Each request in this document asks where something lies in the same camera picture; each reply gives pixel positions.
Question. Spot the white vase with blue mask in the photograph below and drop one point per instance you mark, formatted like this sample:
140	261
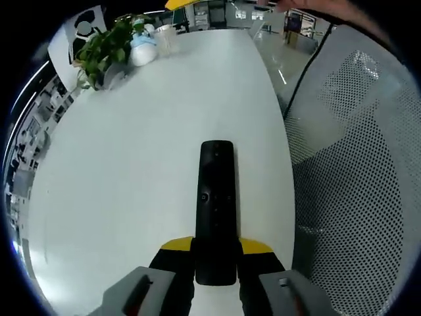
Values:
143	51

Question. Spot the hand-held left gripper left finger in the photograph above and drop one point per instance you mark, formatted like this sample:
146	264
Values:
164	279

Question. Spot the green potted plant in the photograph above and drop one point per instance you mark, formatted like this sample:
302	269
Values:
105	49

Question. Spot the black remote control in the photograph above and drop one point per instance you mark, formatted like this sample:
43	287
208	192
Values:
216	214

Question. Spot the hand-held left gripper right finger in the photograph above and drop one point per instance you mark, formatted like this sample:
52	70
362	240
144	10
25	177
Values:
263	279

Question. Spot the white mesh chair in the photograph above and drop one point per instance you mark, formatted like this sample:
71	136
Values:
355	197

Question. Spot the clear glass cup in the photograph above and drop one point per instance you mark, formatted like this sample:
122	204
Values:
166	41

